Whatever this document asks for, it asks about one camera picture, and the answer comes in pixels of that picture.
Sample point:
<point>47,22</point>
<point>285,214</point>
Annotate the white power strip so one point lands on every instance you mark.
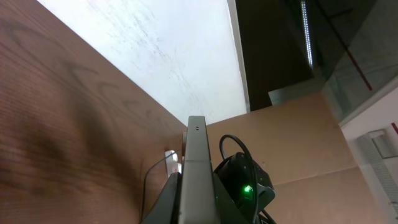
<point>173,162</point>

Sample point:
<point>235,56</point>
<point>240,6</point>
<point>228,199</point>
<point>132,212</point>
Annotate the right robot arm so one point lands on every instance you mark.
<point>237,166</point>

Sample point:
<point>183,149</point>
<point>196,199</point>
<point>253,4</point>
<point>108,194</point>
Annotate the Galaxy smartphone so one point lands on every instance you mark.
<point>197,200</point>

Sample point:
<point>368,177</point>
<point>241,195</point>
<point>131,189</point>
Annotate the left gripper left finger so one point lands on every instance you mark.
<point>166,207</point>

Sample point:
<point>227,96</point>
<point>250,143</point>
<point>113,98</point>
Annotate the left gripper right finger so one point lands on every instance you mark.
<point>236,199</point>

